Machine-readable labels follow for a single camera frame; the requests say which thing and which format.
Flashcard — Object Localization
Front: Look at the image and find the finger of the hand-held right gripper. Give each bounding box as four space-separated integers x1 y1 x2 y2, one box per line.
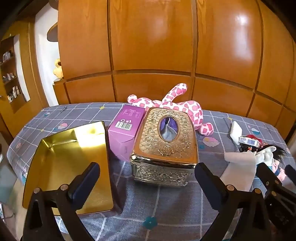
285 164 296 184
255 162 284 193

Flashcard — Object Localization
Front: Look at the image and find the yellow plush toy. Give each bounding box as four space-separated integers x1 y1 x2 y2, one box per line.
53 58 63 79

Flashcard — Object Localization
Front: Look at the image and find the grey printed bed sheet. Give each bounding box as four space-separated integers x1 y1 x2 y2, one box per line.
7 102 293 241

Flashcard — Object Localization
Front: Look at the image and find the purple cardboard box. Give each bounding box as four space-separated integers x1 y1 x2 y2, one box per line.
107 104 147 163

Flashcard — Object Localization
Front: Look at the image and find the wooden wardrobe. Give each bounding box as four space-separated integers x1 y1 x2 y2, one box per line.
53 0 296 139

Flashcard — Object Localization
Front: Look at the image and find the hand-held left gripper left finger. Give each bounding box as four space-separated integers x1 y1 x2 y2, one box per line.
22 162 101 241

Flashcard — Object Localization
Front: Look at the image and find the white cloth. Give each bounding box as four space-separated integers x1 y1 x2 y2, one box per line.
220 152 259 190

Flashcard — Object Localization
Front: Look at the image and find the curved wooden wall shelf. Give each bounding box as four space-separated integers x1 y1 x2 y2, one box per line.
46 23 59 42

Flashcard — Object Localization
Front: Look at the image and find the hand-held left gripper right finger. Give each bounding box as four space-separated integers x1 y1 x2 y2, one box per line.
194 162 272 241

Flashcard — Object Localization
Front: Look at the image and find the white plush toy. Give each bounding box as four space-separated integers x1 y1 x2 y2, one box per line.
254 146 277 166

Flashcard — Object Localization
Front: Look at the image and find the black hair doll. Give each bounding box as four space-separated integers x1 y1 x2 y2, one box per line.
240 142 290 163

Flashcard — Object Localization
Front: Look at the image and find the group of small bottles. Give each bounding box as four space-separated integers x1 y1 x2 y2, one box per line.
0 50 21 102

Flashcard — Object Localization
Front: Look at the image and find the ornate gold tissue box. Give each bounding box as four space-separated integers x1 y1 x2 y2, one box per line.
129 107 200 188

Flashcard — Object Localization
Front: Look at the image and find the white soft packet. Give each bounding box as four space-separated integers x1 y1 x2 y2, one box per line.
229 120 243 143

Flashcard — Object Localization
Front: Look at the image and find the red plush toy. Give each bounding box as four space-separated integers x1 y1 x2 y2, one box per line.
245 134 263 145

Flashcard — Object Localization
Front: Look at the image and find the gold metal tin box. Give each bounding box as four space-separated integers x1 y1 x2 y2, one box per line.
22 120 116 215

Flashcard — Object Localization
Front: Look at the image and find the tissue paper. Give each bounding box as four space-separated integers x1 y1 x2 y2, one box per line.
160 117 179 141

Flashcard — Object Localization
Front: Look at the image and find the pink spotted plush giraffe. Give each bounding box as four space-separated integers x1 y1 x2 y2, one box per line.
127 83 214 136

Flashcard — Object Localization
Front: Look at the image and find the small blue white packet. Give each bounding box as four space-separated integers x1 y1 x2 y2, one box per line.
239 136 258 146

